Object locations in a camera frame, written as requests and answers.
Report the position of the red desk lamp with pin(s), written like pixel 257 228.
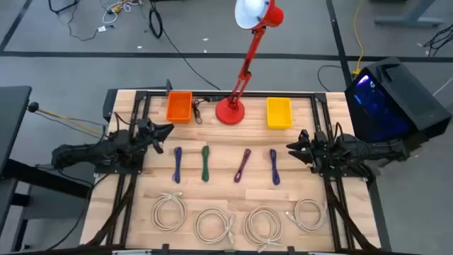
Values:
pixel 230 113

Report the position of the grey desk leg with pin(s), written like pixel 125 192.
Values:
pixel 407 20

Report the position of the black computer tower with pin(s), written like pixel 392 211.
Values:
pixel 407 92

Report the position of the yellow plastic bin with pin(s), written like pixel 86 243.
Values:
pixel 279 113

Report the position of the black aluminium table frame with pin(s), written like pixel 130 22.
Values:
pixel 301 94

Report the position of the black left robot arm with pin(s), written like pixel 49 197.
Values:
pixel 81 154

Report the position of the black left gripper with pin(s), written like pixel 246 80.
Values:
pixel 145 131

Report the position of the black knob on stick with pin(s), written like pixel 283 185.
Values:
pixel 33 107

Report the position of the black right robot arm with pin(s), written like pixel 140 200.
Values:
pixel 368 150

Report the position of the orange plastic bin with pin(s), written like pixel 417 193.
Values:
pixel 178 108

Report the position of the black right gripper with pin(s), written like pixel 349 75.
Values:
pixel 319 148

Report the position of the black desk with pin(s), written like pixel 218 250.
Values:
pixel 10 117

